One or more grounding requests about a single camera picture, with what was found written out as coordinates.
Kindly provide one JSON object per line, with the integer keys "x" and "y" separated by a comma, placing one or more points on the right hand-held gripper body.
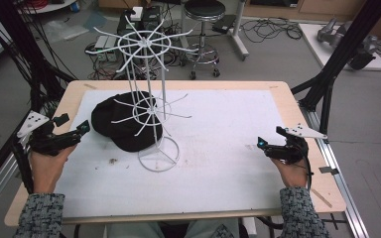
{"x": 289, "y": 152}

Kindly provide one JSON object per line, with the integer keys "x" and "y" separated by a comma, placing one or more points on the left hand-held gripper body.
{"x": 46, "y": 140}

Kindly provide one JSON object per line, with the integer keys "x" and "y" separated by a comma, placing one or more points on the black cap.
{"x": 112, "y": 122}

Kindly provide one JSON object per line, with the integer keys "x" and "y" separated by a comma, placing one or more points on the person's right hand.
{"x": 292, "y": 175}

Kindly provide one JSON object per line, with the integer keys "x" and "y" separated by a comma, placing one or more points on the person's left hand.
{"x": 46, "y": 172}

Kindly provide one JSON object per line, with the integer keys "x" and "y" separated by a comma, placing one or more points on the grey tape piece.
{"x": 328, "y": 170}

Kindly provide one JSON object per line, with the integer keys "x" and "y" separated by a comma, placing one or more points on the white table mat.
{"x": 218, "y": 165}

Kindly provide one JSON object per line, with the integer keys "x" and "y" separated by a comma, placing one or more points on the tan tape strip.
{"x": 321, "y": 197}

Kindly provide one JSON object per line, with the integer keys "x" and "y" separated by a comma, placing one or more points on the grey power boxes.
{"x": 105, "y": 46}

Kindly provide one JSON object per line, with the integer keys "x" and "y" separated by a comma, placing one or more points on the white floor board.
{"x": 314, "y": 43}

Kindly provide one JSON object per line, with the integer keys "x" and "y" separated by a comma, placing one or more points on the white stand leg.
{"x": 239, "y": 36}

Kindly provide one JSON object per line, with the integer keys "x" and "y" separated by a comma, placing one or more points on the white round table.
{"x": 49, "y": 6}

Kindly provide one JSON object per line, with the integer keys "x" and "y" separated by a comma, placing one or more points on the person's legs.
{"x": 178, "y": 229}

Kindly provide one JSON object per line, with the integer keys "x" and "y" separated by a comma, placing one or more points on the black flat box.
{"x": 224, "y": 23}

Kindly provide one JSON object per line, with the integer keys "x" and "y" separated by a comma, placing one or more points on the black equipment boxes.
{"x": 149, "y": 20}

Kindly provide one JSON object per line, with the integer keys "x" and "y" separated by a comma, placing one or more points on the wooden cabinet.
{"x": 327, "y": 8}

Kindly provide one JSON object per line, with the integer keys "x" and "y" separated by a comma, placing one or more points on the black round stool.
{"x": 204, "y": 10}

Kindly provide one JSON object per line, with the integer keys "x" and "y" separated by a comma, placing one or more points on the black metal frame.
{"x": 344, "y": 49}
{"x": 16, "y": 49}

